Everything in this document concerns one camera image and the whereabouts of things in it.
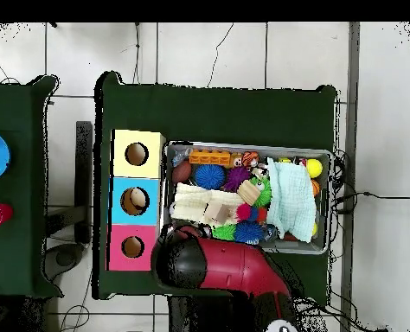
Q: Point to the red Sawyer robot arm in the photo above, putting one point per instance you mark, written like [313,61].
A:
[232,266]

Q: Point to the wooden three-hole box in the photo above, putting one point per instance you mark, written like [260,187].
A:
[122,214]

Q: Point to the silver mesh bin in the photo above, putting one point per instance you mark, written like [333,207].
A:
[284,246]

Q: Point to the blue spiky rubber ball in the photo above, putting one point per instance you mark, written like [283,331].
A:
[209,176]

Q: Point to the cream cloth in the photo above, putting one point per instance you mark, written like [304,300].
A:
[191,204]

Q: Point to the orange building brick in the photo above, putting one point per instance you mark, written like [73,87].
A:
[208,158]

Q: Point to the brown toy ball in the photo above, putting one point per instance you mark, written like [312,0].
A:
[181,172]

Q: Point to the plain wooden wedge block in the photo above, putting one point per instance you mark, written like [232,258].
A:
[217,212]

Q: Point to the purple spiky rubber ball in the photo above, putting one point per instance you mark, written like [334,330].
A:
[236,177]

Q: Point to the striped wooden block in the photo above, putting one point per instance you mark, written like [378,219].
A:
[248,192]

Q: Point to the green spiky toy with eyes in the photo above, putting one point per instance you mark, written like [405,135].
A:
[264,195]

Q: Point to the dark green tablecloth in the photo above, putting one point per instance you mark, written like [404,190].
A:
[208,114]
[11,259]

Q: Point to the mint green cloth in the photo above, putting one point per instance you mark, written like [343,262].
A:
[291,200]

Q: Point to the yellow ball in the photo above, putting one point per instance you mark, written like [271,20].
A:
[314,168]

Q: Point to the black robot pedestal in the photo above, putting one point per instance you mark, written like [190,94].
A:
[184,318]

